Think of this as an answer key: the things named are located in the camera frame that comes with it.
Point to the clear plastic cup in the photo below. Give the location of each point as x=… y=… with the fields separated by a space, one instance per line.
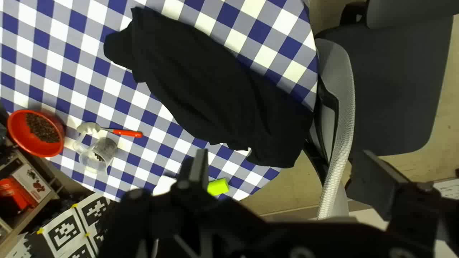
x=100 y=155

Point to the fiducial marker board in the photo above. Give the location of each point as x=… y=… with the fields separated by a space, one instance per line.
x=77 y=232

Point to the yellow-green sticky note pad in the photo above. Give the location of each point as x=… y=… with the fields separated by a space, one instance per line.
x=219 y=187

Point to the red and white box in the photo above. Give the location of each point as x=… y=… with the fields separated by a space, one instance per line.
x=21 y=191

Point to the blue white checkered tablecloth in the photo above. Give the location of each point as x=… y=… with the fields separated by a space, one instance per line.
x=52 y=59

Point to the red bowl with beans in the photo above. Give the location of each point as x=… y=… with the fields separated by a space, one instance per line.
x=38 y=132

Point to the spoon with red handle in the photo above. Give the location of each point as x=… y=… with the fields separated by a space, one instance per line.
x=96 y=128

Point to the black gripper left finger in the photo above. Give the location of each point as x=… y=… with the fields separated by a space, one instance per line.
x=194 y=171

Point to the black cloth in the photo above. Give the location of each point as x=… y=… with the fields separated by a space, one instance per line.
x=209 y=92

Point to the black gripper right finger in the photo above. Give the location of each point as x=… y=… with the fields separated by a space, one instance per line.
x=392 y=194

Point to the white mesh office chair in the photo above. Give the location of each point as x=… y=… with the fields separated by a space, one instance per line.
x=382 y=69

